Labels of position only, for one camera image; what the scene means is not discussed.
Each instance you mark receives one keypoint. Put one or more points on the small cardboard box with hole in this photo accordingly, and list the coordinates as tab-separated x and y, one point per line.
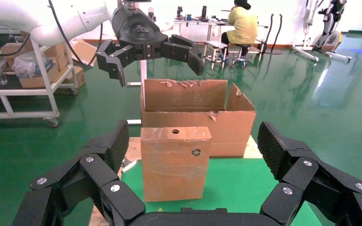
174	165

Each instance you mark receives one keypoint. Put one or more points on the flat cardboard sheet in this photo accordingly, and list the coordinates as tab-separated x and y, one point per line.
82	51

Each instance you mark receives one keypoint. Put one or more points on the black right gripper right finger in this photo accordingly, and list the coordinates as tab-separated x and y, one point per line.
302	174

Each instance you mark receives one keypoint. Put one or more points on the white wheeled cart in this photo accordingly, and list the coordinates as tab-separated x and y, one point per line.
48	90

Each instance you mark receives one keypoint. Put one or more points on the black swivel stool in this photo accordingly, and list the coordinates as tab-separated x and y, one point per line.
240	53

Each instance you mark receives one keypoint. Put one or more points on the white exercise machine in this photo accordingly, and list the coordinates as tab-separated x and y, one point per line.
327	34

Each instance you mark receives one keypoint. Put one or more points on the white tube frame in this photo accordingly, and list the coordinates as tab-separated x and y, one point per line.
143	70

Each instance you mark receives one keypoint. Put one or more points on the clear plastic bottle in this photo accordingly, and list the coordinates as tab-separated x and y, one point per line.
1	79

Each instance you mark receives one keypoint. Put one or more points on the black desk gadget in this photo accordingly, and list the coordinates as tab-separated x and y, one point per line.
179	12

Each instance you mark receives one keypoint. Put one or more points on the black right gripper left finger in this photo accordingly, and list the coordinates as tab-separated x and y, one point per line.
99	174

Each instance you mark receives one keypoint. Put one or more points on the clear plastic bag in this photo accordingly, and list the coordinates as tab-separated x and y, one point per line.
28	64

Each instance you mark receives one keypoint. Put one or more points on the large open cardboard carton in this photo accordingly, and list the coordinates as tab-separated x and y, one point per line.
231	131

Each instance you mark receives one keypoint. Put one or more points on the brown cardboard box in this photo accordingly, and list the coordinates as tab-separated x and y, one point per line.
59	54
40	79
78	78
12	50

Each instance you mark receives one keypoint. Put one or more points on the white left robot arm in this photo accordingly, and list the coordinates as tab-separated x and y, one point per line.
74	15

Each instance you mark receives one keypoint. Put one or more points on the black floor stand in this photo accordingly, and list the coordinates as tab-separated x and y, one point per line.
273	46

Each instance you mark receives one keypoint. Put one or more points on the blue cup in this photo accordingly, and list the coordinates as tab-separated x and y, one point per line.
188	17

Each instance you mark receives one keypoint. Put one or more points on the green cloth mat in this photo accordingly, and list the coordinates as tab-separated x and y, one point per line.
234	187

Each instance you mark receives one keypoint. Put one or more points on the person in yellow shirt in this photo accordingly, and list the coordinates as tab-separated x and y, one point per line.
243	26

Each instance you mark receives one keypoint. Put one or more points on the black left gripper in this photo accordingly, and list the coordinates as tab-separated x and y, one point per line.
137	31

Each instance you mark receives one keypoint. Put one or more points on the black drink bottle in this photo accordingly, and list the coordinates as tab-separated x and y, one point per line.
203	13

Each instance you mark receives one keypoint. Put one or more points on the white square stool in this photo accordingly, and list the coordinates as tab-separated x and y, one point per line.
216	45

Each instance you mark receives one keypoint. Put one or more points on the white desk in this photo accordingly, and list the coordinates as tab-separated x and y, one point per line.
196	22

